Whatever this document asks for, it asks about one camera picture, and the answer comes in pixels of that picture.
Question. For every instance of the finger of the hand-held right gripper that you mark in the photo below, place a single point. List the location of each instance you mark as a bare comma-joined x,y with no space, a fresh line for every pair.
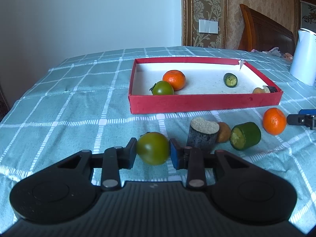
307,111
298,121

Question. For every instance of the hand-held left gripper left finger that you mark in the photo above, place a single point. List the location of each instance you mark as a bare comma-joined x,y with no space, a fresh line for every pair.
128,155

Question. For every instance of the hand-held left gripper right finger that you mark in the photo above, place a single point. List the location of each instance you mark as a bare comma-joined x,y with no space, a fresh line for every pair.
174,154

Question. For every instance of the green tomato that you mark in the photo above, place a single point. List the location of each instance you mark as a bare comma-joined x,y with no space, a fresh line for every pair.
153,148
163,88

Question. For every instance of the mandarin orange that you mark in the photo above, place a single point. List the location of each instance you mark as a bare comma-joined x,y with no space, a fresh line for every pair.
274,121
174,79

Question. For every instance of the dark sugarcane piece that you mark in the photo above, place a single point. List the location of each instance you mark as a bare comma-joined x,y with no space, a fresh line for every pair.
271,89
200,138

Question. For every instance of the brown kiwi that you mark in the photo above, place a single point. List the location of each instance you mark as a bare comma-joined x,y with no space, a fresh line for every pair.
258,90
224,132

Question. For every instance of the green cucumber cylinder piece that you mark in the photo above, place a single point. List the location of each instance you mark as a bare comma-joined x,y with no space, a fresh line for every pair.
249,134

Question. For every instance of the red cardboard box tray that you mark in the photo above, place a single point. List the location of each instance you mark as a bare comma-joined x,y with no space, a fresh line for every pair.
197,103

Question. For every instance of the green cucumber end piece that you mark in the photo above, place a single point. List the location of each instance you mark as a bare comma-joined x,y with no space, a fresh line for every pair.
228,79

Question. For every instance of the white electric kettle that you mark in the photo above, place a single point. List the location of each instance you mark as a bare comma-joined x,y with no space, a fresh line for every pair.
302,61

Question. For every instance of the teal checked tablecloth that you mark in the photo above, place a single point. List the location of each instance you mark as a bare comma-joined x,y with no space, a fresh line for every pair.
74,103

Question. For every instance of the brown wooden headboard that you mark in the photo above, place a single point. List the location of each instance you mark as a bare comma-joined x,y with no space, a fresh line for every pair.
266,34

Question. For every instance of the dark framed wall picture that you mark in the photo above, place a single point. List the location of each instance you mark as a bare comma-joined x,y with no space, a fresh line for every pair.
308,14

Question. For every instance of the white wall light switch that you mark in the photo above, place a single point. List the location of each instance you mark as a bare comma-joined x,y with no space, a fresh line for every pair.
208,26

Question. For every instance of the gold ornate wall frame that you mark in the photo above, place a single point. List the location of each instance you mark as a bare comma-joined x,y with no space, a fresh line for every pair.
186,17

